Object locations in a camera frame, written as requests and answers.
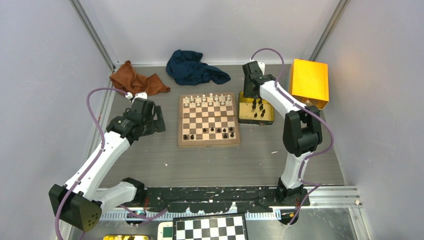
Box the yellow metal tray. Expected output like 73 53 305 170
237 91 275 126

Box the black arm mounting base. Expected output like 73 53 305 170
124 186 310 214

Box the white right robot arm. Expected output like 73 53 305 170
242 61 323 206

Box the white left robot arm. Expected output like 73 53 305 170
48 92 166 232

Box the wooden chess board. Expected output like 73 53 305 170
177 92 241 148

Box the black white checker calibration board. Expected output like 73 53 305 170
173 213 249 240

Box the orange cloth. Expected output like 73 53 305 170
109 60 171 96

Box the yellow drawer box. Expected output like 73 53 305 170
288 58 330 110

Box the dark blue cloth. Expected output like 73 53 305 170
165 49 231 86

